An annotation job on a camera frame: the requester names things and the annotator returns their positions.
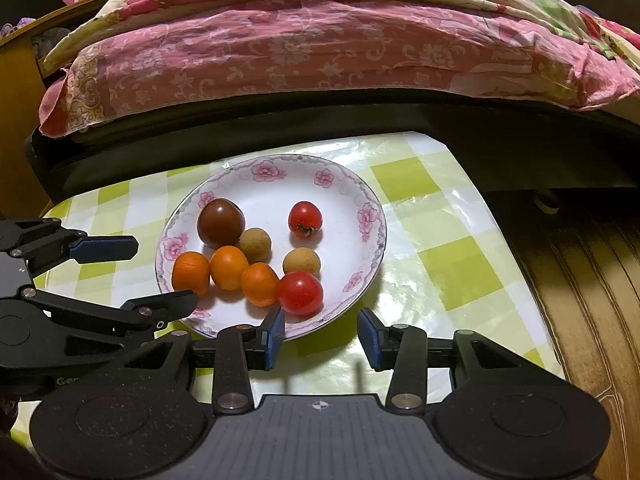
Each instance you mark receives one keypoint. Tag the wooden cabinet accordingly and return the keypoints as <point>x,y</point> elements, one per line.
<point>20,110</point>

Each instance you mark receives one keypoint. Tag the white floral plate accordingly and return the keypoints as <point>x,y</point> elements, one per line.
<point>345,250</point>

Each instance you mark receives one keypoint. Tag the pink floral bed sheet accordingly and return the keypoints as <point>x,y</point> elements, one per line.
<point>300,55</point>

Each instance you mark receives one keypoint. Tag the small orange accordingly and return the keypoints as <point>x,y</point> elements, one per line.
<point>229,267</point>
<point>259,284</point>
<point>190,272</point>

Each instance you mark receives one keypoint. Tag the green checkered tablecloth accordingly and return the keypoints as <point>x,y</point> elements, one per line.
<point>440,270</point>

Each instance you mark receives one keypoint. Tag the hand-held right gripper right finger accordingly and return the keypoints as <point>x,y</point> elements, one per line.
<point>371,341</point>

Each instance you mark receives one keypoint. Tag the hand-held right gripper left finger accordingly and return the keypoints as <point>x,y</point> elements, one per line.
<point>274,334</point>

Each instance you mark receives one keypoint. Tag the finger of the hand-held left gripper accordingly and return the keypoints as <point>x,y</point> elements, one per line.
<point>150,306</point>
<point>105,249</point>

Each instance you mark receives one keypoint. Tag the dark bed frame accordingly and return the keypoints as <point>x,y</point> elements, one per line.
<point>250,130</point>

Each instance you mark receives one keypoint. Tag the dark brown tomato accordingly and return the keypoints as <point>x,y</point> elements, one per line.
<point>221,223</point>

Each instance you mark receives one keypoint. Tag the red cherry tomato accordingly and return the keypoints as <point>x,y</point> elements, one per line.
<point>300,292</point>
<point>305,219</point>

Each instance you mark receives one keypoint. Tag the brown longan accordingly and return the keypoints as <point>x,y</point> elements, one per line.
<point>301,261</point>
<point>256,245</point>

